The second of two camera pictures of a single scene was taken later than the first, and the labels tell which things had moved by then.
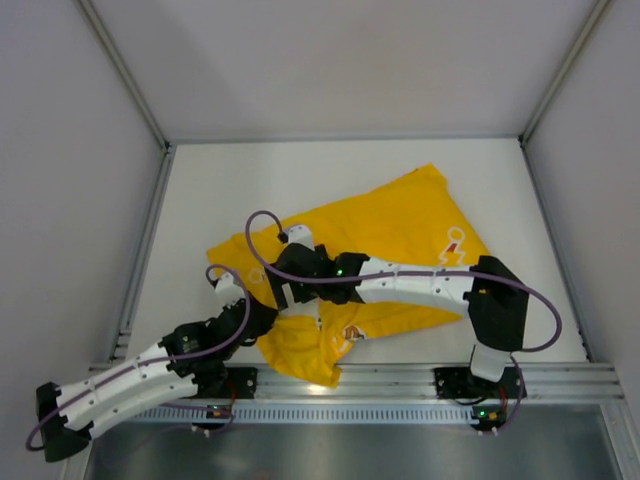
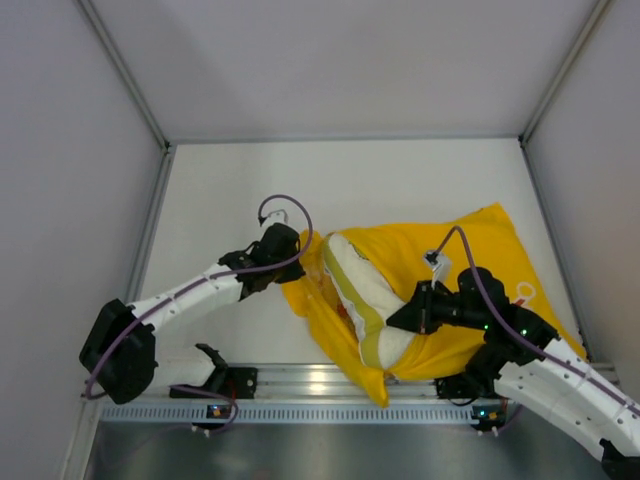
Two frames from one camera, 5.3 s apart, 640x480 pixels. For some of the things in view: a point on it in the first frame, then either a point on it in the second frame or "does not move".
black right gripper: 282,292 -> 426,307
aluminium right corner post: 597,13 does not move
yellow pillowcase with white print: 411,223 -> 479,238
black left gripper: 261,320 -> 288,267
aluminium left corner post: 126,68 does not move
